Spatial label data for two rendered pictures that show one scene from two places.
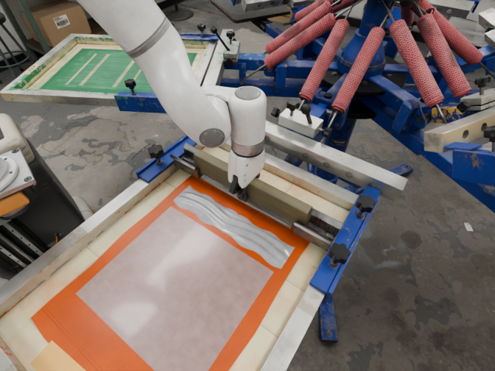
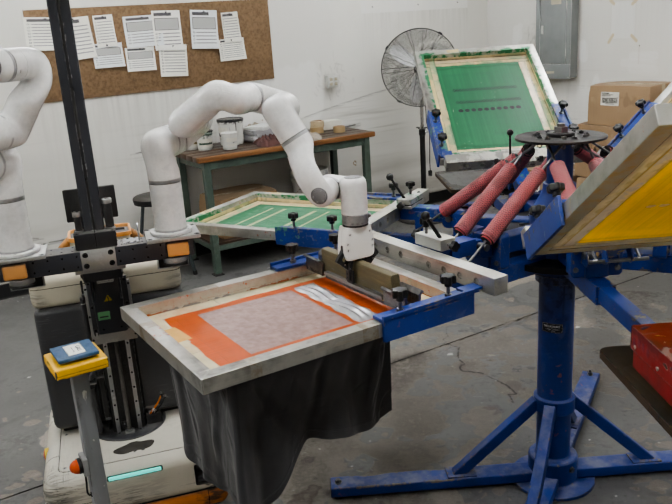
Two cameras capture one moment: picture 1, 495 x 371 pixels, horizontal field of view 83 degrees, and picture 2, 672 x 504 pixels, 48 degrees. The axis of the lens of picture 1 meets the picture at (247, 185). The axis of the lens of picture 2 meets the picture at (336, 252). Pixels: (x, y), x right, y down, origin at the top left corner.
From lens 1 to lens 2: 1.62 m
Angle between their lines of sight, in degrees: 38
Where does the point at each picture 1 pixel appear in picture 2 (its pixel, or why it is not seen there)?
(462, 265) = not seen: outside the picture
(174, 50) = (306, 143)
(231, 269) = (319, 318)
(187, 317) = (271, 330)
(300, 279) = not seen: hidden behind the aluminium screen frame
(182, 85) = (305, 159)
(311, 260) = not seen: hidden behind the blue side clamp
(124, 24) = (282, 128)
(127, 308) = (230, 323)
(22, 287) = (165, 301)
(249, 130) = (350, 201)
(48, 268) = (184, 297)
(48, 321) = (175, 321)
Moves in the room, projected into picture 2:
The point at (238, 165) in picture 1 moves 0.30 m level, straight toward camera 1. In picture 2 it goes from (343, 235) to (302, 268)
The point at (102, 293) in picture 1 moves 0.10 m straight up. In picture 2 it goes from (215, 316) to (211, 282)
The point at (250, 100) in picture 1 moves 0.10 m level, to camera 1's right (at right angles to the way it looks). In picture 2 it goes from (351, 179) to (385, 179)
